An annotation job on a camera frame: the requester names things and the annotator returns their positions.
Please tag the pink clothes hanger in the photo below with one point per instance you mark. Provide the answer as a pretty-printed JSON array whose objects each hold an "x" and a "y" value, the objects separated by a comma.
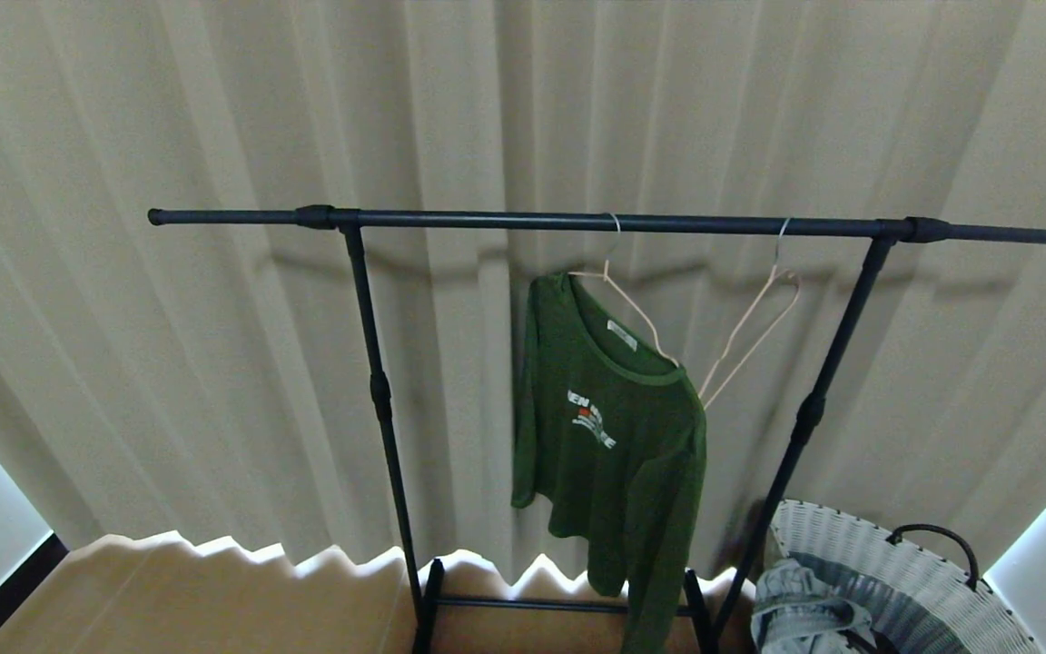
[
  {"x": 636, "y": 313},
  {"x": 745, "y": 327}
]

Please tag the green shirt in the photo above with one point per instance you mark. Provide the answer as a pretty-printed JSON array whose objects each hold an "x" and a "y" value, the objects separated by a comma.
[{"x": 632, "y": 472}]

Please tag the pale grey garment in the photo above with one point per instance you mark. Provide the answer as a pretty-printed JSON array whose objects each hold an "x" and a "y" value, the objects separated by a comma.
[{"x": 795, "y": 609}]

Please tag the black clothes rack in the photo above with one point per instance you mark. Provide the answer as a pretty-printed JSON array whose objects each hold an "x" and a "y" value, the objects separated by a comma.
[{"x": 487, "y": 220}]

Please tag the white laundry basket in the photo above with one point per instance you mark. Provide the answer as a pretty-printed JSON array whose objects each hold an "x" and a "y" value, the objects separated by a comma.
[{"x": 886, "y": 568}]

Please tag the beige curtain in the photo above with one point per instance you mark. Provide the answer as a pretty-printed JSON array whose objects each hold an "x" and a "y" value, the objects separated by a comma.
[{"x": 214, "y": 109}]

